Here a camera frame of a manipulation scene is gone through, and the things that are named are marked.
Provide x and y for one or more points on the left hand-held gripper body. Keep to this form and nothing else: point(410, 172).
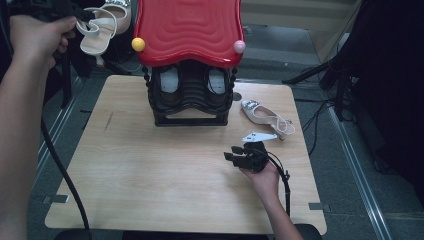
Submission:
point(50, 8)

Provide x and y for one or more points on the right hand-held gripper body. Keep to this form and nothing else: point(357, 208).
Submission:
point(255, 156)

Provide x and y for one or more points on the white high-heel sandal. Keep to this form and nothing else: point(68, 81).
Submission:
point(98, 41)
point(256, 111)

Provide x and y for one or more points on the black leather lace-up shoe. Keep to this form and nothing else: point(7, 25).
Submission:
point(216, 99)

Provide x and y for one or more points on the black shoe rack red top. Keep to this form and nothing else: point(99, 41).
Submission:
point(190, 26)

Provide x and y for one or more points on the person's right hand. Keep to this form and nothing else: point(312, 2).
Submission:
point(266, 183)

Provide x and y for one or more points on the person's left hand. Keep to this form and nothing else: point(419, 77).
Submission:
point(36, 36)

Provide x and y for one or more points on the black metal stand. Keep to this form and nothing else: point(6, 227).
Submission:
point(66, 83)

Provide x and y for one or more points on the black tripod stand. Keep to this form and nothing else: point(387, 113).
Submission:
point(310, 71)

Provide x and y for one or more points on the black curtain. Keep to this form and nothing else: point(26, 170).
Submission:
point(393, 66)

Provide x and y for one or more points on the black chair armrest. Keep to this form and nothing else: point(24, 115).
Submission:
point(73, 235)

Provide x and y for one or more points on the gray metal bracket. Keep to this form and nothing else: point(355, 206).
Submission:
point(319, 206)
point(55, 199)

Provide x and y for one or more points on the metal floor rail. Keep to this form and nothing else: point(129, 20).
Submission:
point(58, 120)
point(360, 173)

